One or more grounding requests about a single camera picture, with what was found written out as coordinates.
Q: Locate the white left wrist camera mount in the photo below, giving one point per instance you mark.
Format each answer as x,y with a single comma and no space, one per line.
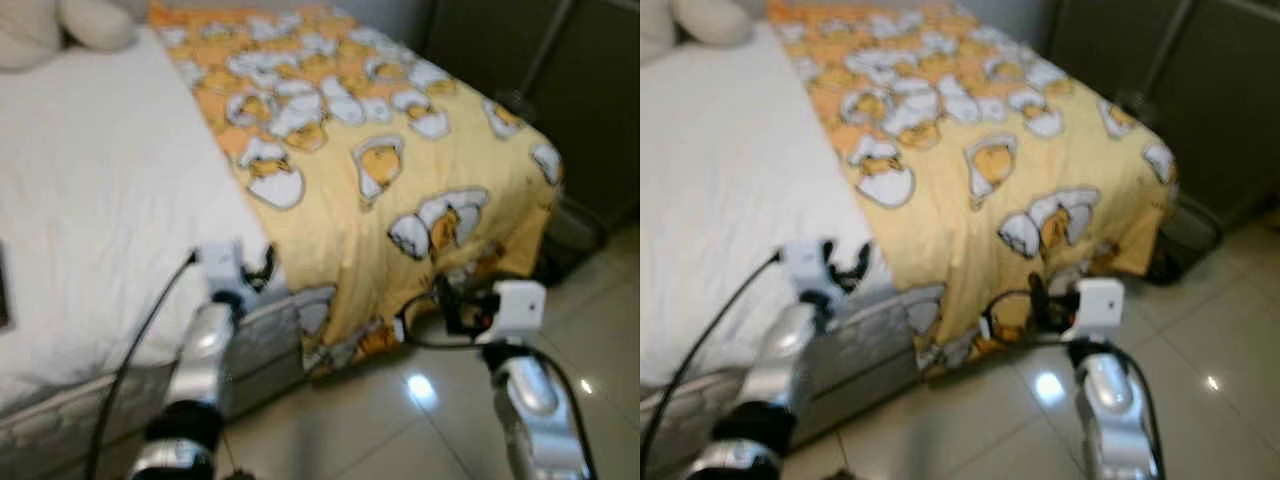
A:
220,268
803,268

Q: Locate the dark wardrobe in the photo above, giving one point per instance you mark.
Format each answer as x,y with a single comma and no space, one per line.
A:
1200,100
590,100

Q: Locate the beige plush toy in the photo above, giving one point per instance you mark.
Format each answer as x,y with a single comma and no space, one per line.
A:
90,22
710,20

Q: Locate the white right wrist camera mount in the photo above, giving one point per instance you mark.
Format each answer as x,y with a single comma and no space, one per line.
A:
518,308
1098,305

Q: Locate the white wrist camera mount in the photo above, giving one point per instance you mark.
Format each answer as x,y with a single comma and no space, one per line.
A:
803,268
518,308
220,268
1098,305

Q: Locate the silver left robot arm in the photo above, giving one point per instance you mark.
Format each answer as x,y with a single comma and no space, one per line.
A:
205,350
790,350

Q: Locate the white bed sheet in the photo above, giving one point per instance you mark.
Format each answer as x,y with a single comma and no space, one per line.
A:
730,200
100,200

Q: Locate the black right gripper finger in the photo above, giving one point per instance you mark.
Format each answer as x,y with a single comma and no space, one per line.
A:
446,290
1037,288

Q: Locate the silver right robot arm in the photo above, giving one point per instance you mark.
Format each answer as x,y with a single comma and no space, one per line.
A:
530,400
1105,400

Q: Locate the grey quilted mattress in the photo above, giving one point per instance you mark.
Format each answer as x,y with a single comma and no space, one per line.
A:
260,340
880,330

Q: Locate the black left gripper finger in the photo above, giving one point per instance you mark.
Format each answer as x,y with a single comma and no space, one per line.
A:
272,264
861,263

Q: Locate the yellow cartoon print quilt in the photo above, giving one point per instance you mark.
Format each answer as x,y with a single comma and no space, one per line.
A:
350,150
960,150

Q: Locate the black red book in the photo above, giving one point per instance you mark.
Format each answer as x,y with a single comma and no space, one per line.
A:
4,290

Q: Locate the dark round bin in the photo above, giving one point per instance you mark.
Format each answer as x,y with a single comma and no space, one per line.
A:
1185,240
570,240

